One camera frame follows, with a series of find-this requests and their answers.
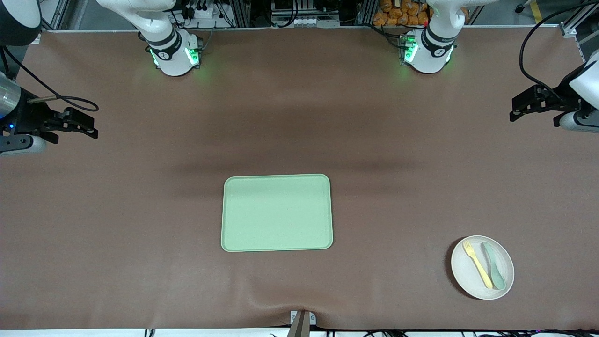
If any yellow plastic fork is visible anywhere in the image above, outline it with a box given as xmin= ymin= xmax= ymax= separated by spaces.
xmin=462 ymin=240 xmax=494 ymax=289

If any brown table mat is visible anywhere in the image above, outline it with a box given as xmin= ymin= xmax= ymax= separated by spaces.
xmin=0 ymin=26 xmax=599 ymax=330

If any light green rectangular tray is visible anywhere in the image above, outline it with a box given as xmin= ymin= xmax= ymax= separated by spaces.
xmin=221 ymin=174 xmax=334 ymax=252

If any aluminium frame profile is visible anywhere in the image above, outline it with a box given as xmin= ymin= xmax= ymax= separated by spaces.
xmin=558 ymin=0 xmax=599 ymax=39
xmin=40 ymin=0 xmax=72 ymax=31

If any cream round plate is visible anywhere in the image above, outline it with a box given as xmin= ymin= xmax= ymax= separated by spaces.
xmin=451 ymin=235 xmax=515 ymax=300

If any white connector strip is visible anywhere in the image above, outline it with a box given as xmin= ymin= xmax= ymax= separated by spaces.
xmin=271 ymin=15 xmax=340 ymax=28

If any light green plastic spoon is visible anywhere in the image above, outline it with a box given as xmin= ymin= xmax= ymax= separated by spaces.
xmin=482 ymin=242 xmax=507 ymax=291

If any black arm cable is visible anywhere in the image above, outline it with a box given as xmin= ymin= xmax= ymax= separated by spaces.
xmin=0 ymin=44 xmax=100 ymax=113
xmin=519 ymin=0 xmax=599 ymax=101

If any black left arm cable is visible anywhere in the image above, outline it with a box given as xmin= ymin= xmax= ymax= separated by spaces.
xmin=519 ymin=0 xmax=599 ymax=101

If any metal table clamp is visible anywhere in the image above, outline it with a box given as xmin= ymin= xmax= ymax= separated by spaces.
xmin=289 ymin=310 xmax=317 ymax=337

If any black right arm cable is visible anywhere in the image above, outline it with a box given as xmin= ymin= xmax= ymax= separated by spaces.
xmin=0 ymin=44 xmax=100 ymax=113

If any white power strip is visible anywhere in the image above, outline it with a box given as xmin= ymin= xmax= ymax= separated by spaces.
xmin=184 ymin=0 xmax=223 ymax=20

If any orange netted goods pile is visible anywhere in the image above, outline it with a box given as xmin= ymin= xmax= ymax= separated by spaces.
xmin=373 ymin=0 xmax=430 ymax=27

